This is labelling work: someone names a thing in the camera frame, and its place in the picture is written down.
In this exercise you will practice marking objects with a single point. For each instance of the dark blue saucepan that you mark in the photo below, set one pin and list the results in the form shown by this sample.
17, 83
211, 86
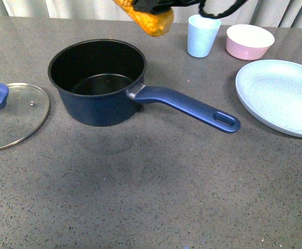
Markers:
101, 84

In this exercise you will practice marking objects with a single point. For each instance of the glass lid with blue knob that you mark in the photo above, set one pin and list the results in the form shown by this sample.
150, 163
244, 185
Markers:
23, 110

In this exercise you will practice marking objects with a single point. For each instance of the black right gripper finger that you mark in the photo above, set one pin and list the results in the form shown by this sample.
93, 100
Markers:
157, 7

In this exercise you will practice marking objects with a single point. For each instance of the pink bowl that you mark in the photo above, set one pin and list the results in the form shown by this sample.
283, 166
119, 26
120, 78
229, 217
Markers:
248, 42

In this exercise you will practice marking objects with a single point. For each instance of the light blue cup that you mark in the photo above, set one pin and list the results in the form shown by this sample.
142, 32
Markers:
201, 35

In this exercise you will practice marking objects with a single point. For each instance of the yellow corn cob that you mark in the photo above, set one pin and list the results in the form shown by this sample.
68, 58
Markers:
154, 25

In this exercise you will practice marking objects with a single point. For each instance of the light blue plate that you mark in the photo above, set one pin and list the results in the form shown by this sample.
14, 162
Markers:
271, 91

